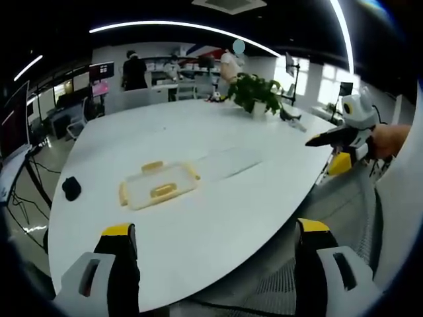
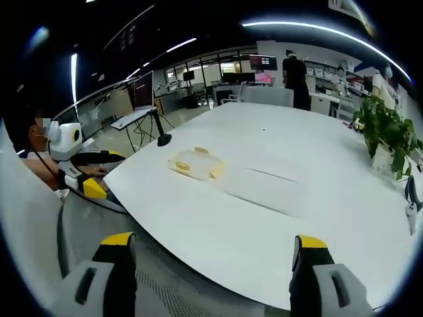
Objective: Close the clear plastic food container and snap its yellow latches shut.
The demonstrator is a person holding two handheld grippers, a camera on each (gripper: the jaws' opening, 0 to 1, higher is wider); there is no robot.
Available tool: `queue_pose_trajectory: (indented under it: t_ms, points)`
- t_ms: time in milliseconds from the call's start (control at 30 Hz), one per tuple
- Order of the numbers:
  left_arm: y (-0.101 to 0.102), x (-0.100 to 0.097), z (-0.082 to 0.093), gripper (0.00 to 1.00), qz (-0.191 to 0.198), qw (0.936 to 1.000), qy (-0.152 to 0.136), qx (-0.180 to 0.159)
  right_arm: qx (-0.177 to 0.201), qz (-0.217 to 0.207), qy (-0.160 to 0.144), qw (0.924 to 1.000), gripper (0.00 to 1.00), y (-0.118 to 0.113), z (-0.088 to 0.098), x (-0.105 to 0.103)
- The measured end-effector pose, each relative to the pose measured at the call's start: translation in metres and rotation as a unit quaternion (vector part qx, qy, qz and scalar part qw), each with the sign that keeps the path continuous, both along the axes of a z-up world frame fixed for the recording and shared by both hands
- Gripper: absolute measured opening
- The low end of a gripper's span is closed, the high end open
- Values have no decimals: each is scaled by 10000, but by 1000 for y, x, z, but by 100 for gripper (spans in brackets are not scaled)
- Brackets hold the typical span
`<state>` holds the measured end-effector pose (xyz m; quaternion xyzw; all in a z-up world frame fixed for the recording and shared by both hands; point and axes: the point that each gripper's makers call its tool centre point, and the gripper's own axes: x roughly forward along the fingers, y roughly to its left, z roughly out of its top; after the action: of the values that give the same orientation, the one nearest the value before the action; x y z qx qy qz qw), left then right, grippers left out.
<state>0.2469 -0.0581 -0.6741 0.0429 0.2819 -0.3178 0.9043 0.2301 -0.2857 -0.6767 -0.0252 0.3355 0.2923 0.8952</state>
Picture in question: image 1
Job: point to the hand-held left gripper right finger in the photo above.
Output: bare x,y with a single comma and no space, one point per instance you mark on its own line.
333,277

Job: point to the clear container lid yellow latches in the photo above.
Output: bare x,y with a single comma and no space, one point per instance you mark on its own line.
158,185

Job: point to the white office chair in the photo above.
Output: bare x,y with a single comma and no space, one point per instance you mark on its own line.
77,120

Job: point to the curved ceiling light strip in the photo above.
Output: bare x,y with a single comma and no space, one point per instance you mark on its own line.
185,26

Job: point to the ceiling air vent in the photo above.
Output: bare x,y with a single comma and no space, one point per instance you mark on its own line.
228,5

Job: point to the screen with pink picture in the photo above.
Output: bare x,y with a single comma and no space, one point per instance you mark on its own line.
100,81

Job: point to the large dark monitor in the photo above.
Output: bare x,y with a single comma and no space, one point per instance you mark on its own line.
13,122

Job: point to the small yellow white toy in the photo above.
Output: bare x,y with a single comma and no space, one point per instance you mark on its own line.
216,96

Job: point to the person's right hand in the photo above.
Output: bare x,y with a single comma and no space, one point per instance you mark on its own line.
391,142

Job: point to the black tool on table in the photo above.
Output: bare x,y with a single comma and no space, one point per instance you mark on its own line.
290,115

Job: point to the small black cloth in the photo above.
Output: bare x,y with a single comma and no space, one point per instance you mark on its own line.
71,189

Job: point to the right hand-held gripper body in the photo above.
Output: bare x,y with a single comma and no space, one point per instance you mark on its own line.
358,115

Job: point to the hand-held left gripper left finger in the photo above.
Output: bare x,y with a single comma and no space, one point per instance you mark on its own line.
99,274

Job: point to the green potted plant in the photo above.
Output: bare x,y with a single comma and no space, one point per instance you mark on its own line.
256,94

